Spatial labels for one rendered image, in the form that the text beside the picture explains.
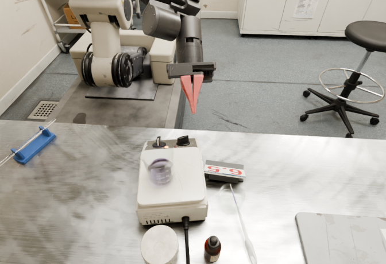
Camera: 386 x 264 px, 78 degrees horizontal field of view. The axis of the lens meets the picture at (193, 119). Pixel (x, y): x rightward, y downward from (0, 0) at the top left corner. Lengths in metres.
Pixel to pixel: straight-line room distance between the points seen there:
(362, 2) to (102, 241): 2.98
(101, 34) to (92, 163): 0.72
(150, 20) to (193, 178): 0.31
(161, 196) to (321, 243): 0.30
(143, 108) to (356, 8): 2.44
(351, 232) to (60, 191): 0.59
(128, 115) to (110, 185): 0.76
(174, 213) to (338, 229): 0.31
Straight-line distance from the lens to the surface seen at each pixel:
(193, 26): 0.53
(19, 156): 0.71
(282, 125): 1.82
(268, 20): 2.86
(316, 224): 0.56
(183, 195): 0.44
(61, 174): 0.64
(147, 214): 0.47
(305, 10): 2.92
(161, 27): 0.49
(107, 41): 1.21
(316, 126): 1.92
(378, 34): 1.74
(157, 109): 1.30
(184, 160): 0.48
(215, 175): 0.54
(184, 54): 0.51
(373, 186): 0.68
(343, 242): 0.56
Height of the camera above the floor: 1.23
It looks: 44 degrees down
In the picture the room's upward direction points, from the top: straight up
